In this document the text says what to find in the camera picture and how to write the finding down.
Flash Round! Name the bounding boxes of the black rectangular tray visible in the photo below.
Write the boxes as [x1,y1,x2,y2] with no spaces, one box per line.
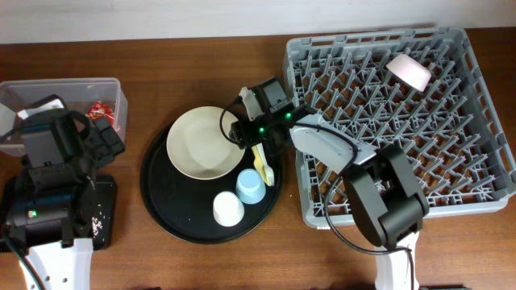
[0,173,119,253]

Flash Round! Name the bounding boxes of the clear plastic waste bin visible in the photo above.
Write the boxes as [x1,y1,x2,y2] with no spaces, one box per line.
[1,77,128,140]

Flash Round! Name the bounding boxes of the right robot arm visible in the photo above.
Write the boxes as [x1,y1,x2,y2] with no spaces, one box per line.
[229,105,429,289]

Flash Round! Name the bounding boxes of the black round tray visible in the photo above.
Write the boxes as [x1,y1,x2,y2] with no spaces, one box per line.
[140,120,283,244]

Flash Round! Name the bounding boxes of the red snack wrapper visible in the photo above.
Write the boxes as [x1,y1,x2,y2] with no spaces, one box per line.
[85,100,121,133]

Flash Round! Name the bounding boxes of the grey dishwasher rack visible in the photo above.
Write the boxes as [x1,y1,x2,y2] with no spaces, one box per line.
[284,27,515,218]

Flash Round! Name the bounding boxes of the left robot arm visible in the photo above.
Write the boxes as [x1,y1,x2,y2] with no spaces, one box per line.
[1,109,125,289]

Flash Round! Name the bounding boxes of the yellow plastic spoon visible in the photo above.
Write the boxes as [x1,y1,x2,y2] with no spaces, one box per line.
[252,146,268,185]

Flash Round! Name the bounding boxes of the small pink bowl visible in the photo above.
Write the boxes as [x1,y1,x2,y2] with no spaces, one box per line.
[386,54,431,92]

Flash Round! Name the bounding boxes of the cooked rice pile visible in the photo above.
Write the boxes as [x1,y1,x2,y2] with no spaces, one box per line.
[91,203,110,238]

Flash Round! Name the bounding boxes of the cream large bowl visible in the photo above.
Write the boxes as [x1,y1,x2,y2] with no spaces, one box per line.
[166,106,245,180]

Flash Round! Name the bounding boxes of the white plastic cup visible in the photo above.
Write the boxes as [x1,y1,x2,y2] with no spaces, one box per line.
[213,191,244,227]

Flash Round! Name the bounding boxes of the light blue plastic cup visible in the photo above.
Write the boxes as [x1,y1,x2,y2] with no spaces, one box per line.
[235,168,266,205]

